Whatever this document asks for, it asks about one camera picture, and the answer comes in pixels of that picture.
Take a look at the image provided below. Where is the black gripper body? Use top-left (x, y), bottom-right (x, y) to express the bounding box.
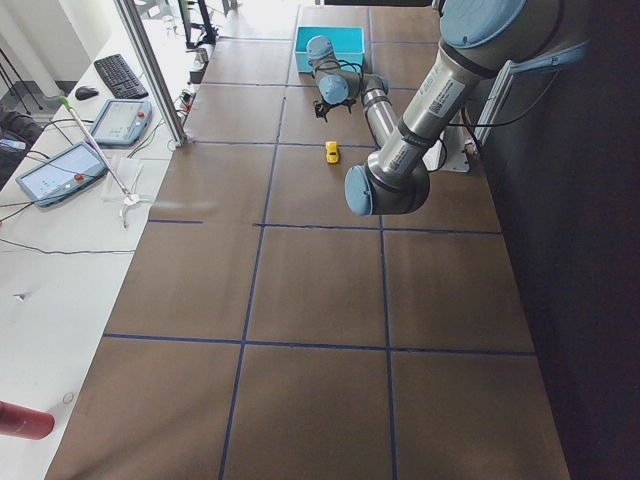
top-left (313, 99), bottom-right (356, 120)

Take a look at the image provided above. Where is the yellow beetle toy car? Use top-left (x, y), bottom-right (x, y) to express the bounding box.
top-left (325, 141), bottom-right (340, 164)

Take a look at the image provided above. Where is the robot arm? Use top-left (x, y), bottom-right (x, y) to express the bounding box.
top-left (306, 35), bottom-right (398, 148)
top-left (345, 1), bottom-right (590, 216)

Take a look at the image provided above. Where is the turquoise plastic bin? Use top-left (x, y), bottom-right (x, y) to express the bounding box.
top-left (295, 26), bottom-right (365, 73)

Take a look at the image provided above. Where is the small metal cup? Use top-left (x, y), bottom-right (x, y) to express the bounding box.
top-left (194, 48), bottom-right (209, 64)

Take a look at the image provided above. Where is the black keyboard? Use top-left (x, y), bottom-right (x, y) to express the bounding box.
top-left (93, 54), bottom-right (148, 99)

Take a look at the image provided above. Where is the upper teach pendant tablet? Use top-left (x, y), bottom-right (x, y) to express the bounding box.
top-left (90, 99), bottom-right (152, 148)

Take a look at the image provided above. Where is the teach pendant tablet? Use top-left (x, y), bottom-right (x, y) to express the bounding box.
top-left (16, 142), bottom-right (107, 208)
top-left (90, 99), bottom-right (152, 148)

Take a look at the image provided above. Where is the white grabber stick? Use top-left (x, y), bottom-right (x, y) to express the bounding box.
top-left (59, 96), bottom-right (152, 230)

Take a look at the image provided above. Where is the black computer mouse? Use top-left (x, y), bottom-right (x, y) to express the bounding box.
top-left (74, 86), bottom-right (99, 101)

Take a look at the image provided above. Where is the lower teach pendant tablet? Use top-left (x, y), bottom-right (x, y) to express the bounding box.
top-left (16, 142), bottom-right (107, 208)

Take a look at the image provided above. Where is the red cylinder bottle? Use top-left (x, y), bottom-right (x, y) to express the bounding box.
top-left (0, 401), bottom-right (55, 440)

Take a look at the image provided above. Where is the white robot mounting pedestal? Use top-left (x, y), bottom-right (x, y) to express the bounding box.
top-left (423, 127), bottom-right (470, 173)

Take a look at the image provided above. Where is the aluminium frame post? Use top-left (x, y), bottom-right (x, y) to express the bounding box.
top-left (113, 0), bottom-right (187, 147)

